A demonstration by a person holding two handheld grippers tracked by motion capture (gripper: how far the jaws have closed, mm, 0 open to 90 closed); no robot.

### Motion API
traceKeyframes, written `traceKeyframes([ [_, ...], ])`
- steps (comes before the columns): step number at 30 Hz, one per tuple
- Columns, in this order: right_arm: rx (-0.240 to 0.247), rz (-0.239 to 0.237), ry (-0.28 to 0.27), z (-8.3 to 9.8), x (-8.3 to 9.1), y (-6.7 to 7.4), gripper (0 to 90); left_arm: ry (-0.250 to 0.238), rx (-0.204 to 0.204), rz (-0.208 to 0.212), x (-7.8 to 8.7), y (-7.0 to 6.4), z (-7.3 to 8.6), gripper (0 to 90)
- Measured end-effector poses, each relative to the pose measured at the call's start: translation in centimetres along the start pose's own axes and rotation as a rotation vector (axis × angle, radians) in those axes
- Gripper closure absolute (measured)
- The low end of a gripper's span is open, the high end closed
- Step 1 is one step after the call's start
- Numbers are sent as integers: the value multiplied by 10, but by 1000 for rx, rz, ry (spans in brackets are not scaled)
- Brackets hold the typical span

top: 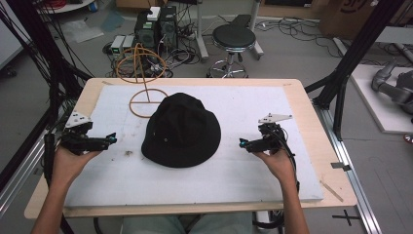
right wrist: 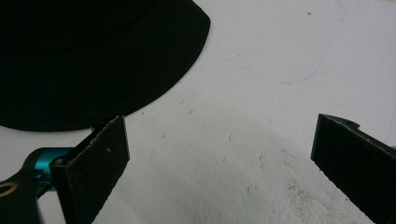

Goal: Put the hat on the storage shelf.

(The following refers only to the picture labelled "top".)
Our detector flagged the white board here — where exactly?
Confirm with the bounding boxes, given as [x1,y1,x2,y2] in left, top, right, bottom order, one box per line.
[350,63,413,135]

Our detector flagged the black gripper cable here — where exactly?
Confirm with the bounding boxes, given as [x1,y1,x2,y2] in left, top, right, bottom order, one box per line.
[275,128,301,196]

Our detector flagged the black round stool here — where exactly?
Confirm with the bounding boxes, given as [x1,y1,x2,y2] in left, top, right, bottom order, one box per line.
[206,23,257,79]

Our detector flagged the person's left hand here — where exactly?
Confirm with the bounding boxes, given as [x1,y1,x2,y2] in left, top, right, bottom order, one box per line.
[51,145,102,191]

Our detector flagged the aluminium rail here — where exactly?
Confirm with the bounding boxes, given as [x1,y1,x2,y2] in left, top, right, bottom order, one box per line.
[0,130,47,218]
[312,100,384,234]

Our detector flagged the black computer tower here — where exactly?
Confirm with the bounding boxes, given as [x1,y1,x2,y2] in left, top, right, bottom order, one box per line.
[133,12,161,52]
[158,5,179,51]

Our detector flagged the black bucket hat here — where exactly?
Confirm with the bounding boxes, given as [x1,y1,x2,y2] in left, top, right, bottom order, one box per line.
[140,92,223,170]

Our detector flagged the bundle of floor cables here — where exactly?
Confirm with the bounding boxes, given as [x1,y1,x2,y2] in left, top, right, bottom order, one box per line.
[254,17,345,59]

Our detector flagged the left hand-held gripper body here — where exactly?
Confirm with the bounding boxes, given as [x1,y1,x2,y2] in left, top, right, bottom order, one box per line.
[59,111,110,156]

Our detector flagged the cardboard box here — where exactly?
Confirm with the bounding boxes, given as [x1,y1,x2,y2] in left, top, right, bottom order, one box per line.
[319,0,413,41]

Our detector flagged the person's right hand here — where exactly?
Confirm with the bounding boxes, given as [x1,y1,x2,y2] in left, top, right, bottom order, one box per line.
[252,148,297,187]

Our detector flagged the white box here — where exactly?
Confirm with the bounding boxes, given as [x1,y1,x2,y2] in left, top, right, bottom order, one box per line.
[146,6,162,22]

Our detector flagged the wooden wire hat stand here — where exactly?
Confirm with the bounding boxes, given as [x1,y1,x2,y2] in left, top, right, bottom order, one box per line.
[115,42,170,119]

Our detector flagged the thin wooden stick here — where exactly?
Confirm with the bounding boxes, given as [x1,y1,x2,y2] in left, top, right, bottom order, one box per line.
[319,179,345,204]

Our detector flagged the grey tape piece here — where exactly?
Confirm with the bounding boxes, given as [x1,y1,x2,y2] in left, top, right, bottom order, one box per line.
[330,161,353,173]

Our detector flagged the black metal frame post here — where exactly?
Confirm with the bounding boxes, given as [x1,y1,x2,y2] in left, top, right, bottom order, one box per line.
[0,0,94,193]
[304,0,407,141]

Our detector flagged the person's legs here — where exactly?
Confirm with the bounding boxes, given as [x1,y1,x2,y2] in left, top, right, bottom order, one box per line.
[121,212,255,234]

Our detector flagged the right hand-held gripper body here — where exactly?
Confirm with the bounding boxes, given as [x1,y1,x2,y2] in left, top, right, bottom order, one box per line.
[246,112,293,154]

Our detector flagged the white foam mat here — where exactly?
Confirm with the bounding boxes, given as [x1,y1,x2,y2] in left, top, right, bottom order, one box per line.
[63,84,324,209]

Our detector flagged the small grey device boxes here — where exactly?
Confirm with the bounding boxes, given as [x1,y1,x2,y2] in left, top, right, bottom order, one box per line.
[110,34,136,57]

